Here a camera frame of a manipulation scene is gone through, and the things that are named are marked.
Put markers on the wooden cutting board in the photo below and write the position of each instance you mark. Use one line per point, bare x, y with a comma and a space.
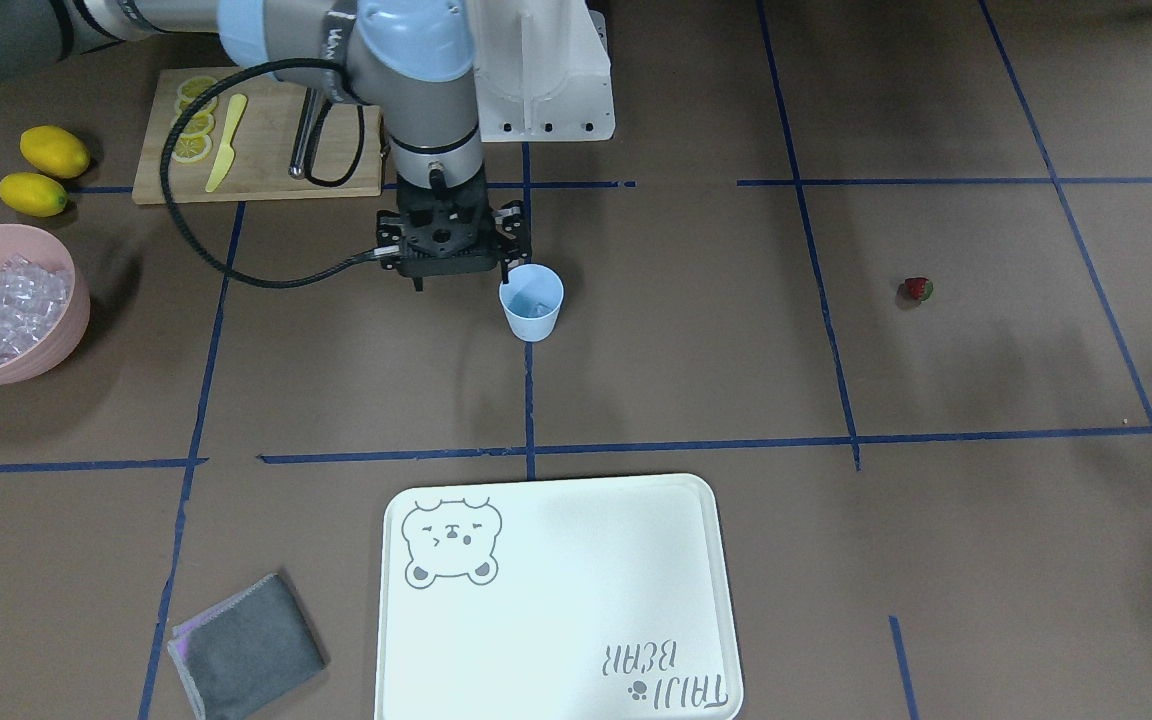
264, 143

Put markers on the light blue cup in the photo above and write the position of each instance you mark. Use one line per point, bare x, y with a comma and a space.
531, 298

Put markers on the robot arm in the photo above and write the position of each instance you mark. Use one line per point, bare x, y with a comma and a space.
414, 60

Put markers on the lemon slice two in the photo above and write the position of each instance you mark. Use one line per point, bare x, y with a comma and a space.
183, 104

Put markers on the metal muddler black tip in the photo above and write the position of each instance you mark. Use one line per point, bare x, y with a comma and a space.
303, 141

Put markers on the lemon slice three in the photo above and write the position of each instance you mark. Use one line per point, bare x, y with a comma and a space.
199, 125

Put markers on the yellow lemon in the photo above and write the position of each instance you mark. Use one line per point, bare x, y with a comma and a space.
33, 195
55, 151

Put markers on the lemon slice one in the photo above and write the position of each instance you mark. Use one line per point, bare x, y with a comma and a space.
189, 89

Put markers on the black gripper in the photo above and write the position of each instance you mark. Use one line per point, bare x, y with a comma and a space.
514, 228

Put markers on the pink bowl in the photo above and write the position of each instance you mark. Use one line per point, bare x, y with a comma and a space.
46, 249

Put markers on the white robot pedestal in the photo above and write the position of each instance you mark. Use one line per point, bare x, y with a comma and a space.
543, 72

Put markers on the yellow lemon far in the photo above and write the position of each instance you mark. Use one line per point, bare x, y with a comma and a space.
55, 151

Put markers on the red strawberry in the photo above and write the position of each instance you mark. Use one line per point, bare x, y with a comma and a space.
917, 289

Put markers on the lemon slice four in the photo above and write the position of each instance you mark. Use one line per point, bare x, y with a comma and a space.
191, 149

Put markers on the yellow lemon near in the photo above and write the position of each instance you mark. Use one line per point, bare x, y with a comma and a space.
33, 195

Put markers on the grey folded cloth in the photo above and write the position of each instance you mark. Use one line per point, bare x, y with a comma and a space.
246, 651

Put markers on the cream bear tray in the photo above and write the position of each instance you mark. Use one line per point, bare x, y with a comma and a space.
596, 598

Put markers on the yellow plastic knife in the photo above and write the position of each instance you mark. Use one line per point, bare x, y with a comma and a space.
225, 152

